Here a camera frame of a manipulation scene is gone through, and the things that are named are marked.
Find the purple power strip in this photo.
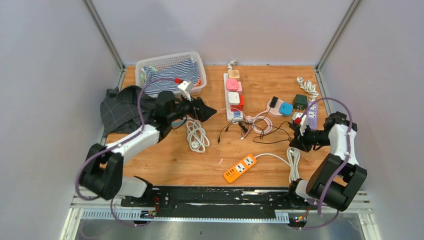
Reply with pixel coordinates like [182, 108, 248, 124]
[306, 101, 318, 130]

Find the red plug adapter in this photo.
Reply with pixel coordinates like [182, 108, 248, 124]
[230, 94, 245, 112]

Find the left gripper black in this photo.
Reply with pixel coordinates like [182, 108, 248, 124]
[167, 91, 216, 123]

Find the white plug adapter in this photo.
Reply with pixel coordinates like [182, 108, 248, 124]
[227, 91, 240, 104]

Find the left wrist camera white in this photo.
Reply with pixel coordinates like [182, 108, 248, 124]
[177, 80, 194, 102]

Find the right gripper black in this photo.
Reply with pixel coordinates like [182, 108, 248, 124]
[289, 123, 331, 153]

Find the pink plug adapter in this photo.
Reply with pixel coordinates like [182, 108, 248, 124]
[225, 78, 242, 93]

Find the beige round-pattern plug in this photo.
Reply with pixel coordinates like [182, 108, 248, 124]
[227, 70, 240, 79]

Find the orange strip white cable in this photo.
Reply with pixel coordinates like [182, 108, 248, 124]
[254, 147, 302, 184]

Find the small black charger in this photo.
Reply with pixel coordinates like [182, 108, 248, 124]
[269, 96, 279, 109]

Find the dark grey plaid cloth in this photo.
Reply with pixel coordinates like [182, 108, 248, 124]
[100, 85, 142, 137]

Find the blue plug adapter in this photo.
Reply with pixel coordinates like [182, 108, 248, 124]
[278, 102, 293, 117]

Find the orange power strip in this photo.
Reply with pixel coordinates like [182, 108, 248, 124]
[223, 154, 257, 183]

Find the teal power strip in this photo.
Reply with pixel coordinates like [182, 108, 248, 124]
[171, 118, 186, 128]

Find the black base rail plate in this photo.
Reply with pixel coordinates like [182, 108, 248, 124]
[117, 186, 308, 221]

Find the white plastic basket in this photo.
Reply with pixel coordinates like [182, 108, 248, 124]
[135, 51, 207, 97]

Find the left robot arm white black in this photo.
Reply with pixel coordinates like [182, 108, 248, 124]
[75, 91, 217, 207]

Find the dark green plug adapter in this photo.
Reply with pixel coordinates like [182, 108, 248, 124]
[293, 94, 308, 111]

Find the thin black cable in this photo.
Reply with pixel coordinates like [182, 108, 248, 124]
[216, 105, 294, 145]

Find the white coiled power cable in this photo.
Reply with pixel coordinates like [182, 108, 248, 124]
[185, 119, 211, 154]

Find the long white power strip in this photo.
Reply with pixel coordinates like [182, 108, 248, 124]
[223, 73, 245, 122]

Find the pink white coiled cable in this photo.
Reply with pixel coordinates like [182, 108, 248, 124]
[245, 110, 274, 135]

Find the purple strip white cable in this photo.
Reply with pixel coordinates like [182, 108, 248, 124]
[296, 76, 321, 103]

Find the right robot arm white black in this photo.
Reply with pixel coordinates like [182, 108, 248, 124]
[285, 111, 368, 212]

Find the blue white striped cloth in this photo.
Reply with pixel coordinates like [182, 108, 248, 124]
[140, 58, 201, 97]

